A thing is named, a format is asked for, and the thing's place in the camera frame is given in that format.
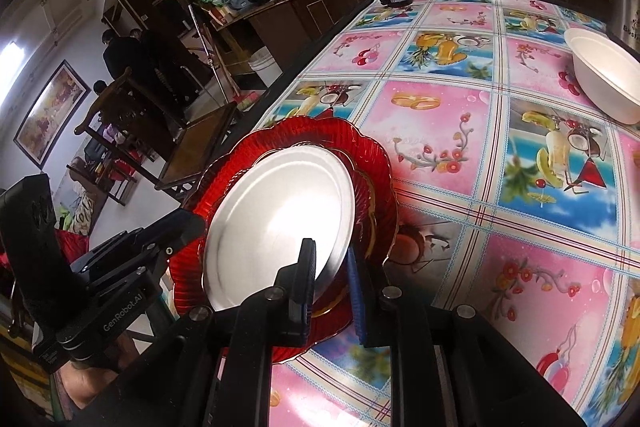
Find large red glass plate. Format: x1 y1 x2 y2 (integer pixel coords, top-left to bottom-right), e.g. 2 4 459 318
167 117 399 365

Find cream disposable bowl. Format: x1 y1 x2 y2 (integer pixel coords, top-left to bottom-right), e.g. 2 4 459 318
563 28 640 125

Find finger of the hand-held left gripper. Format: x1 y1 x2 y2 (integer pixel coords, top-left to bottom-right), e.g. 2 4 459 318
127 211 207 260

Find small red glass plate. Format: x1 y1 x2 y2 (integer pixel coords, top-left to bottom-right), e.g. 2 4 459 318
202 142 383 320

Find framed wall painting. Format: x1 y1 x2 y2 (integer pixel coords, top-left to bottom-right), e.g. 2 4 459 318
14 59 92 170

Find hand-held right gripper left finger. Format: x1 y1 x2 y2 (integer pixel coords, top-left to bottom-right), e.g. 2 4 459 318
107 238 317 427

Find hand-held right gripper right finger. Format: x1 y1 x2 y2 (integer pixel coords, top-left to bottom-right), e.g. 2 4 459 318
347 247 586 427

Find white plastic bucket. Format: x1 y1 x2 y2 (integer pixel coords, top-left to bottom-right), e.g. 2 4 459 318
247 49 276 88

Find broom with metal handle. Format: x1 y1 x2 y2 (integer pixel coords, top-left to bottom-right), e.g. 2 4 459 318
187 4 256 110

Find ceiling light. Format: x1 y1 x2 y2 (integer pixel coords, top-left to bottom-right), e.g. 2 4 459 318
0 36 32 64

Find fruit printed tablecloth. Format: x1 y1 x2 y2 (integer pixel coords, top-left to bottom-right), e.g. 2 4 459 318
170 0 640 427

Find wooden chair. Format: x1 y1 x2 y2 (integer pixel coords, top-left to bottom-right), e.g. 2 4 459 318
75 67 238 208

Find silver metal plate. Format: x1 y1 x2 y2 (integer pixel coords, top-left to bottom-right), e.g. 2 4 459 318
201 146 357 314

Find person's left hand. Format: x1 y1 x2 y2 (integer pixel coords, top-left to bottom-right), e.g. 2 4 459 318
59 339 146 413

